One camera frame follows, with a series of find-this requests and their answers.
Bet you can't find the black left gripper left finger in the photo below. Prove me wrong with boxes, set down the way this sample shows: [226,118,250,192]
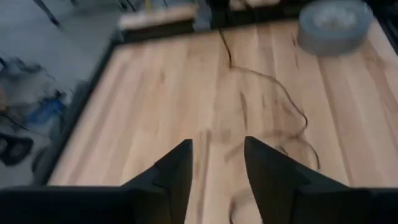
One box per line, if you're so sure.
[0,139,193,224]

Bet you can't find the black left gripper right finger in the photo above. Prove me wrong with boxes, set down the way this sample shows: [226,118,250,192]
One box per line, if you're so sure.
[244,136,398,224]

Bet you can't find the thin black braided cord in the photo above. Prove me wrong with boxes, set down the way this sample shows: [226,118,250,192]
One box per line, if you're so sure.
[217,28,321,170]

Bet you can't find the blue coiled cable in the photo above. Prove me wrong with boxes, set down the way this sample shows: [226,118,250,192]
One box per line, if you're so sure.
[26,96,68,125]

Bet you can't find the grey duct tape roll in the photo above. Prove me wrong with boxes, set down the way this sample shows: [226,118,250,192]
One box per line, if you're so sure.
[297,0,374,57]

